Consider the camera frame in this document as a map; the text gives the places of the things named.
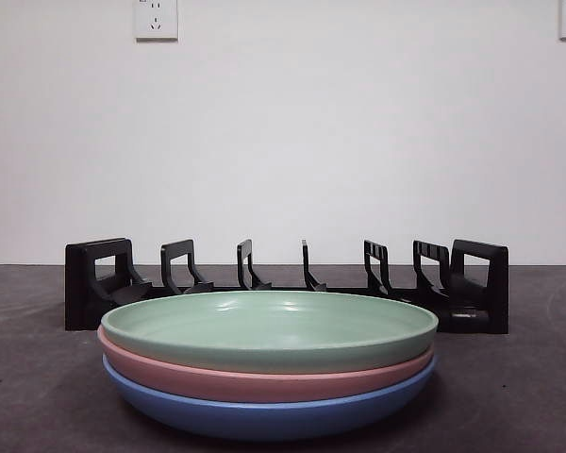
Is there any green round plate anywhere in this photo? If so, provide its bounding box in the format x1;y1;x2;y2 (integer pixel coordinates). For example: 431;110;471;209
100;290;441;376

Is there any pink round plate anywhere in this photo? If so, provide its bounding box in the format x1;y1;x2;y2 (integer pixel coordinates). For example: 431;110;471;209
96;327;436;405

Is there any blue round plate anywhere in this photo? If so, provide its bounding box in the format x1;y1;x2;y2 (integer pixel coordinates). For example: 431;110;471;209
101;353;439;443

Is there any black plastic plate rack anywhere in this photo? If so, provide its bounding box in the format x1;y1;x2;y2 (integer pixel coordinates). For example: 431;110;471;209
64;237;510;335

